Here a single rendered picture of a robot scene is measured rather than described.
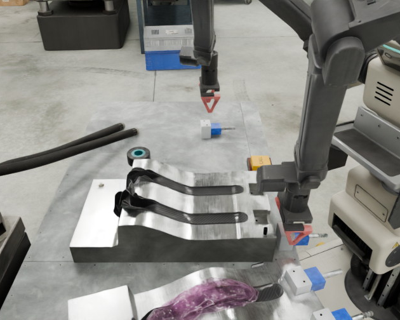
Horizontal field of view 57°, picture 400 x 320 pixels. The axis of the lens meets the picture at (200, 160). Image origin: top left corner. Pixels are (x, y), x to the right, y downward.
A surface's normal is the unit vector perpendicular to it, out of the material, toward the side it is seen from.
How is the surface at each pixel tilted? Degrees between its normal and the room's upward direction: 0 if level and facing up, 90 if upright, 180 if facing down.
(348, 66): 116
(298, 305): 0
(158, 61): 91
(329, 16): 45
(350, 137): 0
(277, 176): 26
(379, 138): 90
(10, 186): 0
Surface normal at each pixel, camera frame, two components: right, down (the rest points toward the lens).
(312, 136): -0.04, 0.89
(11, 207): 0.00, -0.81
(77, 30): 0.07, 0.58
